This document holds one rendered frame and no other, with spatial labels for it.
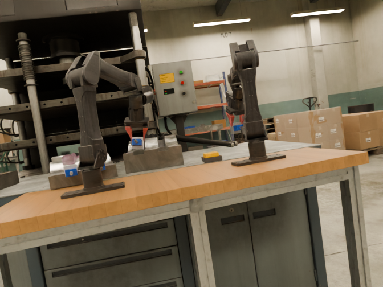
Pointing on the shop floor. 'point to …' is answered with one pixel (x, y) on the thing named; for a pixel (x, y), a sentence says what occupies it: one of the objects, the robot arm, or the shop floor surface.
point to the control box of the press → (175, 93)
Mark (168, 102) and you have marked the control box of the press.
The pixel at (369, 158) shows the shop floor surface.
